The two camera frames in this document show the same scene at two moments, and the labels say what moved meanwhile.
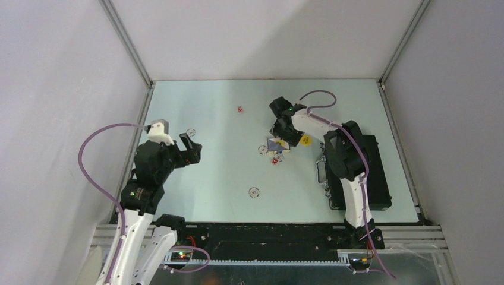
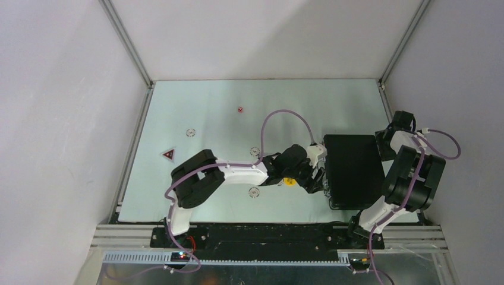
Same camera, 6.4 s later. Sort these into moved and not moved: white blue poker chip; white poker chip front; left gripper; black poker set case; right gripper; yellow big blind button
Moved: left gripper; yellow big blind button; right gripper
Not moved: white blue poker chip; black poker set case; white poker chip front
